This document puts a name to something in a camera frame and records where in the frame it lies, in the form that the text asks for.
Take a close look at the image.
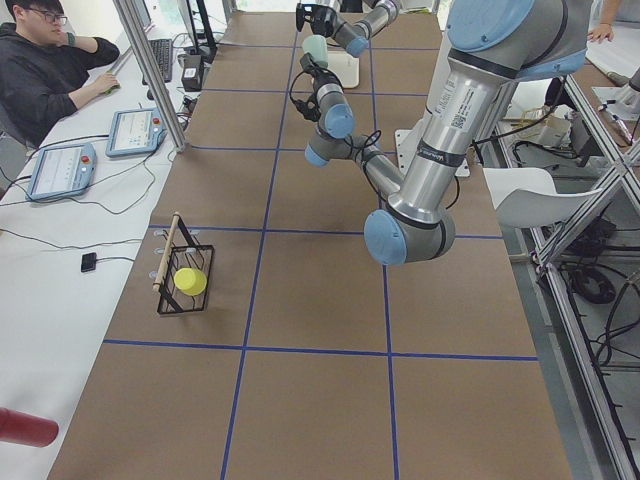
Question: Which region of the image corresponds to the yellow plastic cup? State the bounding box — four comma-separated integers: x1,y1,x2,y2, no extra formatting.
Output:
173,268,207,296

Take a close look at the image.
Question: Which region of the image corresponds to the near blue teach pendant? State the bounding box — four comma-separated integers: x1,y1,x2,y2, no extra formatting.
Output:
25,143,96,202

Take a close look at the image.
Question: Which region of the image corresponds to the black power adapter box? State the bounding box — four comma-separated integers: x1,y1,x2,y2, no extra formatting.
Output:
181,55,204,92

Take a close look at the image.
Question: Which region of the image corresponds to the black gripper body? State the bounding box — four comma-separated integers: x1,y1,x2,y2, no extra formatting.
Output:
311,69,338,86
310,5,337,38

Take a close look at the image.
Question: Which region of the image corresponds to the person in black hoodie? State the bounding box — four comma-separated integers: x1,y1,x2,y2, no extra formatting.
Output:
0,0,121,150

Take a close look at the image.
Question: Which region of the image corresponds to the black wire cup rack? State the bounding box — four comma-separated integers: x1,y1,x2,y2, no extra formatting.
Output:
152,212,216,316

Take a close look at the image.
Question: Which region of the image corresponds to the red cylindrical bottle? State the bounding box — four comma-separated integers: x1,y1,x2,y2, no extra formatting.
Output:
1,407,59,448

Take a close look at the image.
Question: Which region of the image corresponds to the blue teach pendant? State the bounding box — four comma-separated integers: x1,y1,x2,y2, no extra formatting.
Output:
105,108,166,158
25,143,96,202

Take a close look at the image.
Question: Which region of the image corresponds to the white plastic chair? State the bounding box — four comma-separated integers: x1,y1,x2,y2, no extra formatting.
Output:
483,167,603,228

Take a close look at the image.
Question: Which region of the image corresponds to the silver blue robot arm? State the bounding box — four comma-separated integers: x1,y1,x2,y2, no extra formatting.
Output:
296,0,402,58
300,1,591,265

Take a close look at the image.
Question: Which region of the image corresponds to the far blue teach pendant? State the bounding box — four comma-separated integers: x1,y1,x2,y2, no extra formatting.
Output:
105,108,166,158

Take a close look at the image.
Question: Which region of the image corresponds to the small black puck device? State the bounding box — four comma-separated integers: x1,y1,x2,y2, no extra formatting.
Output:
80,252,98,273

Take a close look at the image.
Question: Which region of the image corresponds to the black monitor stand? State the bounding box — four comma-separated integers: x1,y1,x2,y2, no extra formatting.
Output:
191,0,218,64

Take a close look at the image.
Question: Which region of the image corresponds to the black keyboard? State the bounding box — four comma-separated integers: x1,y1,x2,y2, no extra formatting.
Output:
149,39,173,83

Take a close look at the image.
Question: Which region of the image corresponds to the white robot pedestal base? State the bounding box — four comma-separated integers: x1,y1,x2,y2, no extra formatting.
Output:
394,36,451,174

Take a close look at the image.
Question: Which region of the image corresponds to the light green plastic cup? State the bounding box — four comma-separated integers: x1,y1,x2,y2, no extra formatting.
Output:
302,34,328,68

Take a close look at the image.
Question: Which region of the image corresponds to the cream rabbit tray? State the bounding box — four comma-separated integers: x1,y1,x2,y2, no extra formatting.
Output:
327,50,360,89

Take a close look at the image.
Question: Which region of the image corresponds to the aluminium frame post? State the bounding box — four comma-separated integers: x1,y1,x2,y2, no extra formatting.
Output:
113,0,187,153

